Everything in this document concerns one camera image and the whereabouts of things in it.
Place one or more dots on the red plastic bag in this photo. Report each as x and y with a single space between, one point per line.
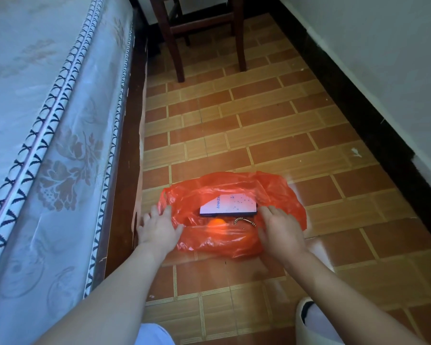
215 244

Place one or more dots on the white right slipper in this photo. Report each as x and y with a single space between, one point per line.
316 323

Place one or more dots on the small orange fruit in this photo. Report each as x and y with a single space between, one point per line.
217 222

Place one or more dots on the person's left forearm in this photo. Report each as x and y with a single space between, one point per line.
104 305

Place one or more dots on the person's left hand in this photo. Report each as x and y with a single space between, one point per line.
158 231

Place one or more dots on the person's right forearm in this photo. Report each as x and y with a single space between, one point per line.
344 305

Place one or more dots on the small white scrap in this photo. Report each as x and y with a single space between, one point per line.
356 151

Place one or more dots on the person's right hand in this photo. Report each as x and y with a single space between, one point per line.
282 235

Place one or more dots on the black baseboard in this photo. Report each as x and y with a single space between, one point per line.
373 122

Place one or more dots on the dark wooden chair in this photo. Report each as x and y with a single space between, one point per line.
168 35

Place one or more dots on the white quilted mattress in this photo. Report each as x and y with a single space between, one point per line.
39 140

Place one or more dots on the grey trousers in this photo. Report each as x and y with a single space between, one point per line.
154 335

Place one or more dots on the small white blue box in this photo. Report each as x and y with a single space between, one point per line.
230 205

